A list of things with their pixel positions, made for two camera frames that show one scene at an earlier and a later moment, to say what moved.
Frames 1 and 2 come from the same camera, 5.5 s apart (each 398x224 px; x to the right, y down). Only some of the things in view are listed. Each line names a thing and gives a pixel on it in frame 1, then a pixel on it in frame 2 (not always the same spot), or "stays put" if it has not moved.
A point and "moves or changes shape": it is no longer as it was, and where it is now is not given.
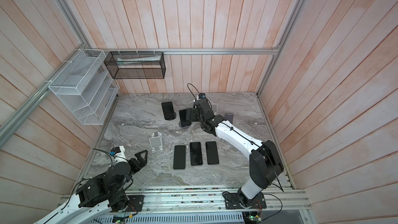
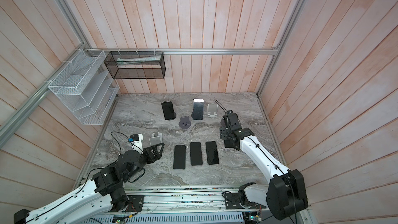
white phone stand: (214, 108) stays put
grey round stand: (185, 127) stays put
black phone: (179, 157) stays put
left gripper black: (132, 161) → (157, 155)
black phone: (196, 157) stays put
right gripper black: (193, 115) → (223, 131)
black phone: (168, 110) stays put
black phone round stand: (183, 114) moves or changes shape
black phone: (212, 153) stays put
